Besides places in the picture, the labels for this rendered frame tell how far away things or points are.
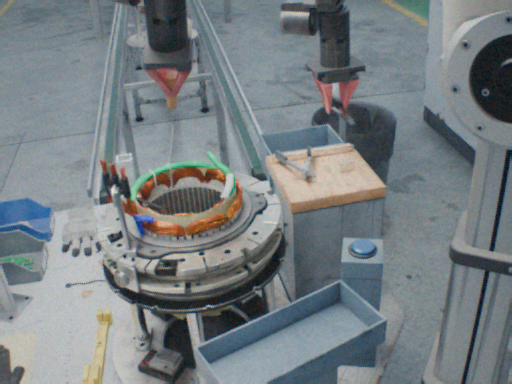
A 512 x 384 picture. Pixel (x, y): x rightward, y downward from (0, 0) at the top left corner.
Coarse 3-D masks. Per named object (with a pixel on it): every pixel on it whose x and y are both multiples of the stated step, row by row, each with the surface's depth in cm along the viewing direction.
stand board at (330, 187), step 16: (304, 160) 122; (320, 160) 121; (336, 160) 121; (352, 160) 120; (272, 176) 120; (288, 176) 116; (320, 176) 115; (336, 176) 115; (352, 176) 115; (368, 176) 114; (288, 192) 111; (304, 192) 110; (320, 192) 110; (336, 192) 110; (352, 192) 110; (368, 192) 110; (384, 192) 111; (304, 208) 109
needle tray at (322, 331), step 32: (256, 320) 81; (288, 320) 85; (320, 320) 86; (352, 320) 86; (384, 320) 80; (224, 352) 81; (256, 352) 81; (288, 352) 81; (320, 352) 75; (352, 352) 79
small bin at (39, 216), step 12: (0, 204) 157; (12, 204) 158; (24, 204) 158; (36, 204) 159; (0, 216) 158; (12, 216) 159; (24, 216) 160; (36, 216) 161; (48, 216) 162; (0, 228) 146; (12, 228) 147; (24, 228) 148; (36, 228) 158; (48, 228) 151; (48, 240) 151
